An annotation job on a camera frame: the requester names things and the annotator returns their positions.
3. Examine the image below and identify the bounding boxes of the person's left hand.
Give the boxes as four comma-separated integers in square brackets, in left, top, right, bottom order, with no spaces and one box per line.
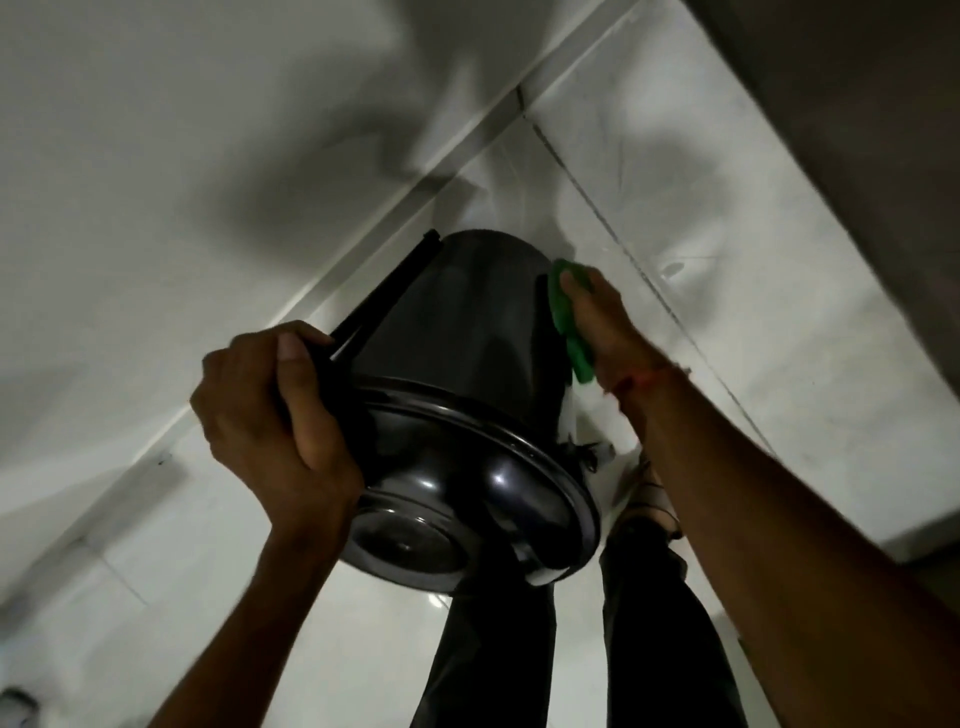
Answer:
[189,320,366,531]

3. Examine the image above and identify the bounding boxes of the person's right hand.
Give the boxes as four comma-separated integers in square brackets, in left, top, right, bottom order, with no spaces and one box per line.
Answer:
[558,265,676,400]

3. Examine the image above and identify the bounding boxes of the green scrub sponge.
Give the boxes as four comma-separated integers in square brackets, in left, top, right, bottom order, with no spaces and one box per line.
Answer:
[546,258,598,386]

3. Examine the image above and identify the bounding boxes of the black metal cooking pot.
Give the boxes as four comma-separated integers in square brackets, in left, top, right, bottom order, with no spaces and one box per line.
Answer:
[279,228,618,595]

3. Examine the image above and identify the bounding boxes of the person's left forearm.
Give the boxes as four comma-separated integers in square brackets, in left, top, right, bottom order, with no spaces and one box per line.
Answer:
[148,491,363,728]

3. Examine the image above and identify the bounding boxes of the person's right forearm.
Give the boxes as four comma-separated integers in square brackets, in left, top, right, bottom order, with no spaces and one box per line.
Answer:
[613,366,960,728]

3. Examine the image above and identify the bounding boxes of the red thread wristband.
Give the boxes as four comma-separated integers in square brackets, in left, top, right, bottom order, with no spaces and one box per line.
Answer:
[603,362,693,400]

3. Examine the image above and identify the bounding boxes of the person's dark trousers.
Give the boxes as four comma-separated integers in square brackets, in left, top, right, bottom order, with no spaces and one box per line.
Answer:
[410,516,750,728]

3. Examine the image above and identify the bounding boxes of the person's strapped sandal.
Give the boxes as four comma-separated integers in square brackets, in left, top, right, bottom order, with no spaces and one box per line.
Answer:
[616,450,685,543]

